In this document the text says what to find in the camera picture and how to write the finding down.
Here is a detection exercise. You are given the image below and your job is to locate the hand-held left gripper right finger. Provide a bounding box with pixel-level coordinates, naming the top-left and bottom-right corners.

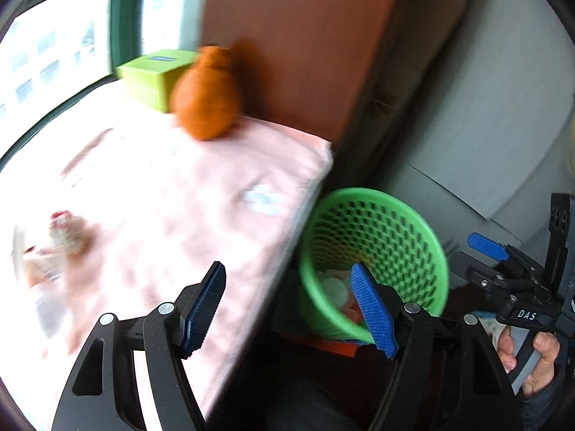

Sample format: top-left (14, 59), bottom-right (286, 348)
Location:
top-left (350, 263), bottom-right (524, 431)

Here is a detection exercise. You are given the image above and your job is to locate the white cabinet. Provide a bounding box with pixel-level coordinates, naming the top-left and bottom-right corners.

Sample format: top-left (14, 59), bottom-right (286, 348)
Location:
top-left (386, 0), bottom-right (575, 245)

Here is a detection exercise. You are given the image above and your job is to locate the pink flower-print blanket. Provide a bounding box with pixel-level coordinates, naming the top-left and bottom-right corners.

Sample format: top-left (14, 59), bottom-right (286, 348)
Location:
top-left (0, 84), bottom-right (336, 431)

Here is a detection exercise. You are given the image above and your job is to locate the brown wooden panel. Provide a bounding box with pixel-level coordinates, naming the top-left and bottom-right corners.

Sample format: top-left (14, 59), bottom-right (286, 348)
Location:
top-left (201, 0), bottom-right (410, 145)

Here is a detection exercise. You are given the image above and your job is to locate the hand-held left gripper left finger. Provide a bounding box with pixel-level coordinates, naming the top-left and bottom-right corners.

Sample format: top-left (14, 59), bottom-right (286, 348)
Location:
top-left (51, 260), bottom-right (227, 431)

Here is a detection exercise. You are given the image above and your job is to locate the green tissue box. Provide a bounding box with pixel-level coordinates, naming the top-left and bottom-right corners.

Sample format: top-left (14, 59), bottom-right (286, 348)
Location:
top-left (115, 48), bottom-right (201, 113)

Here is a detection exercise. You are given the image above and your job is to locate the green window frame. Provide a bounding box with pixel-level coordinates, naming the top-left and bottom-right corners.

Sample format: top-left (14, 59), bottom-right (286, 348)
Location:
top-left (0, 0), bottom-right (212, 169)

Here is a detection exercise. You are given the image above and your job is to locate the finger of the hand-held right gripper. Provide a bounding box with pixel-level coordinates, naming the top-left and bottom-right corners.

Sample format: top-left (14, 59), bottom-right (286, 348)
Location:
top-left (467, 232), bottom-right (542, 281)
top-left (449, 251), bottom-right (515, 295)

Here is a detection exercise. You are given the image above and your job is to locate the orange bumpy citrus fruit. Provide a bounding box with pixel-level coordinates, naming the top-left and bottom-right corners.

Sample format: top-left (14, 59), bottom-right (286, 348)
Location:
top-left (171, 45), bottom-right (244, 141)

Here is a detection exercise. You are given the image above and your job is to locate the orange flat packet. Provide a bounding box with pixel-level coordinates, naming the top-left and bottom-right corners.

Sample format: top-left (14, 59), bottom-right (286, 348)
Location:
top-left (310, 337), bottom-right (361, 358)

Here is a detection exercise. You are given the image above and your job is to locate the person's right hand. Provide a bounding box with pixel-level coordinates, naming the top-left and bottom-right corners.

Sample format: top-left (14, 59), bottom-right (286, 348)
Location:
top-left (498, 325), bottom-right (563, 399)

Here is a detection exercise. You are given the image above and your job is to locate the green mesh wastebasket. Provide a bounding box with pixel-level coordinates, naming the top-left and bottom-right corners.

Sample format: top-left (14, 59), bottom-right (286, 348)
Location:
top-left (298, 187), bottom-right (450, 343)

